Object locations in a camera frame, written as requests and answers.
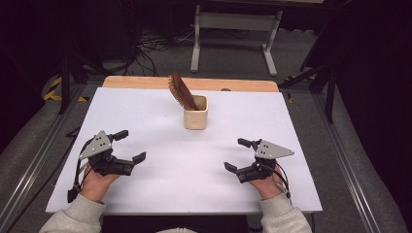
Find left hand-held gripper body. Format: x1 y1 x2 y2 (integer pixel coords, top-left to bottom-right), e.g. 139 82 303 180
79 129 136 177

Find cream square cup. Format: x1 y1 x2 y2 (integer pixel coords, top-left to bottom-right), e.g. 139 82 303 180
183 94 210 131

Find black floor cables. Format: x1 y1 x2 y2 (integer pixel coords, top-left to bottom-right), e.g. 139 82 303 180
120 27 197 78

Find brown wooden hairbrush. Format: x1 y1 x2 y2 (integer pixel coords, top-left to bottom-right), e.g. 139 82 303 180
167 71 200 112

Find grey metal table frame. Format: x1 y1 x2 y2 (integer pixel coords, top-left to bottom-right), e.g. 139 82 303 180
189 4 284 78

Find person's grey sweatshirt torso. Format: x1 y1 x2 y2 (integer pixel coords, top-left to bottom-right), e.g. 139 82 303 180
154 227 199 233

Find person's left hand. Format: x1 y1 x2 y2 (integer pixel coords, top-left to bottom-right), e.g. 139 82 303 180
80 164 121 204

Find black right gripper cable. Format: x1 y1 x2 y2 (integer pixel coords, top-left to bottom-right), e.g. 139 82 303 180
263 162 292 206

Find wooden table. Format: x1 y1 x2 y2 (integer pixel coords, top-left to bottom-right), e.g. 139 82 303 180
102 75 280 93

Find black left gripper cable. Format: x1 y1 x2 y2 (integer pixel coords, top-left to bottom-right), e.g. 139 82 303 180
66 142 95 205

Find aluminium floor rail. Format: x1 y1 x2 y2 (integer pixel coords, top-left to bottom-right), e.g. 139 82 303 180
311 92 384 233
0 83 87 229

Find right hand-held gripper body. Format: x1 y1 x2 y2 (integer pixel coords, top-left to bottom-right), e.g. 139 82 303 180
236 139 295 184

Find person's right hand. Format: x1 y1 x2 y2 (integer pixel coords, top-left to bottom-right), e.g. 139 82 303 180
247 164 287 201

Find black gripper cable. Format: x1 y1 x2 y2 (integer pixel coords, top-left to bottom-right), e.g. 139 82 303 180
263 162 292 206
66 142 95 205

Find yellow black hazard tape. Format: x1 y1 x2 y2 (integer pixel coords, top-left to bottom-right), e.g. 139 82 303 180
43 76 89 103

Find black metal stand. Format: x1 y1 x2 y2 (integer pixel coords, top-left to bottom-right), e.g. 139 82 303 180
57 52 110 116
278 59 337 124

